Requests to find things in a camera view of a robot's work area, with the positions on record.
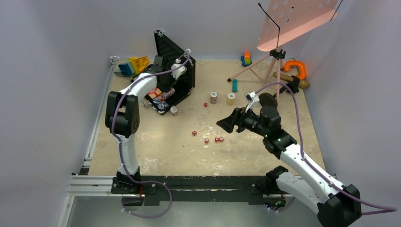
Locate black round disc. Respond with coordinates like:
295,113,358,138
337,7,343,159
259,82,299,107

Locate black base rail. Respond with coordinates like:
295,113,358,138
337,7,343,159
111,175,283,206

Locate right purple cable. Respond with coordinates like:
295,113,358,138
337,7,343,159
255,82,398,217

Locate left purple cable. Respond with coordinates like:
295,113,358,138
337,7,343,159
111,53,191,219

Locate purple chip stack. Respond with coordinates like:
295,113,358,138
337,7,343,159
158,88,175,101

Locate wooden rolling pin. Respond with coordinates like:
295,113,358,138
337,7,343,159
280,73,310,90

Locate purple cable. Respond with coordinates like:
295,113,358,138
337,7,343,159
111,53,191,219
255,82,398,217

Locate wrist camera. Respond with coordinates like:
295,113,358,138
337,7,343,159
171,58,187,80
244,91,260,113

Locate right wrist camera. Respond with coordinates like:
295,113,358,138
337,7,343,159
244,91,260,113

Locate blue yellow lego bricks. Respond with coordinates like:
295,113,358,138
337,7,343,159
118,56,149,77

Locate blue white chip stack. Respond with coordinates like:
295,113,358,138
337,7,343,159
152,99,169,114

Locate yellow 50 chip stack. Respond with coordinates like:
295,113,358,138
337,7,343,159
226,93,235,106

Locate black poker chip case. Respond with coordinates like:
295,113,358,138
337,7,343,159
126,29,196,116

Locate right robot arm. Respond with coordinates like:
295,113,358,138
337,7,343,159
217,106,362,227

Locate pink music stand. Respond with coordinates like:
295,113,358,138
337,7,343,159
227,0,342,84

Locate orange C-clamp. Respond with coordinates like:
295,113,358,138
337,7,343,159
283,60,307,81

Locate red 100 chip stack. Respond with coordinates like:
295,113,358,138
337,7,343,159
209,91,218,105

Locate short red chip stack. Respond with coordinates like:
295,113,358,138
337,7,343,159
170,106,179,116

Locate teal block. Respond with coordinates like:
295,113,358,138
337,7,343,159
232,79,238,93

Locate red Texas Hold'em card deck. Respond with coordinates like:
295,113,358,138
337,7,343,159
148,87,162,99

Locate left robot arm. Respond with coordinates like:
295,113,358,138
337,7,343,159
105,54,190,194

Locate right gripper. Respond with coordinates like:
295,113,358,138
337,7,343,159
216,105,269,137

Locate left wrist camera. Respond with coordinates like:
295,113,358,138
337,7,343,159
171,58,187,80

